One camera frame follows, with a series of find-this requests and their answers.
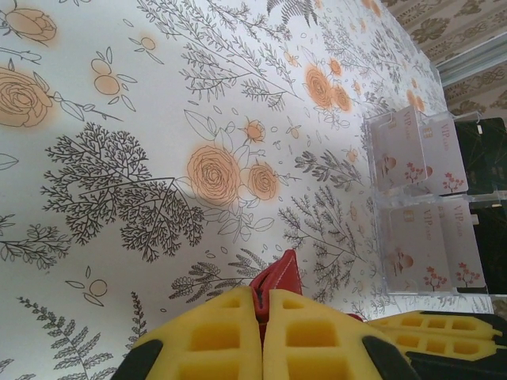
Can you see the white VIP card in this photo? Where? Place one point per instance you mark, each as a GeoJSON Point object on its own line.
{"type": "Point", "coordinates": [463, 237]}
{"type": "Point", "coordinates": [416, 245]}
{"type": "Point", "coordinates": [396, 158]}
{"type": "Point", "coordinates": [443, 158]}

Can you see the red leather card holder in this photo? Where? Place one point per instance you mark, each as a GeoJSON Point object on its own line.
{"type": "Point", "coordinates": [283, 273]}

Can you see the black card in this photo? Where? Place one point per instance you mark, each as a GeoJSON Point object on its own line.
{"type": "Point", "coordinates": [491, 253]}
{"type": "Point", "coordinates": [483, 158]}

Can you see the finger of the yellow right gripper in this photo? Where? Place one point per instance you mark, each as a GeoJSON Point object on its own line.
{"type": "Point", "coordinates": [435, 322]}
{"type": "Point", "coordinates": [443, 343]}

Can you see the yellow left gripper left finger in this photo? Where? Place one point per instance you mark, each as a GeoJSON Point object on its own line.
{"type": "Point", "coordinates": [178, 328]}

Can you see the aluminium corner post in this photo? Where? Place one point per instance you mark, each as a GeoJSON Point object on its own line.
{"type": "Point", "coordinates": [475, 55]}

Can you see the clear acrylic card stand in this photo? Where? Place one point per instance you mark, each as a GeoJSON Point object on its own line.
{"type": "Point", "coordinates": [396, 199]}

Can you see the floral tablecloth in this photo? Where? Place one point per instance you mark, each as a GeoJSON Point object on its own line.
{"type": "Point", "coordinates": [119, 99]}

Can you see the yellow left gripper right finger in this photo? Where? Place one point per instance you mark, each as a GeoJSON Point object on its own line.
{"type": "Point", "coordinates": [317, 320]}

